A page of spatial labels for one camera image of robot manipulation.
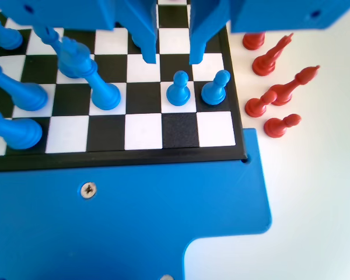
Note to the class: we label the red rook chess piece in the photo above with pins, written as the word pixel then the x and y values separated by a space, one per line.
pixel 253 41

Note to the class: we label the blue bishop chess piece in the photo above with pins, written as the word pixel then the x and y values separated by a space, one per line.
pixel 51 38

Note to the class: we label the red plastic chess pawn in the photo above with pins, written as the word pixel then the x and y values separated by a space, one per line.
pixel 255 106
pixel 275 126

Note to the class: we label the red bishop chess piece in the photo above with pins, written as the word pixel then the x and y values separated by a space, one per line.
pixel 283 93

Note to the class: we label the blue queen chess piece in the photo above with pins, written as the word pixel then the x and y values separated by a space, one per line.
pixel 26 96

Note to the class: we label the blue rook chess piece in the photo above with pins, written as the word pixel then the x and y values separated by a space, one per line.
pixel 20 134

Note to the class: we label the black white chessboard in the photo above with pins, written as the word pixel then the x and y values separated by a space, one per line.
pixel 143 131

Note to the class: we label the silver Phillips screw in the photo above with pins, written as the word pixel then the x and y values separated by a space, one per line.
pixel 88 190
pixel 166 277

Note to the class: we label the blue arm base plate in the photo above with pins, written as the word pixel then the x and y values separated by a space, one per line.
pixel 105 227

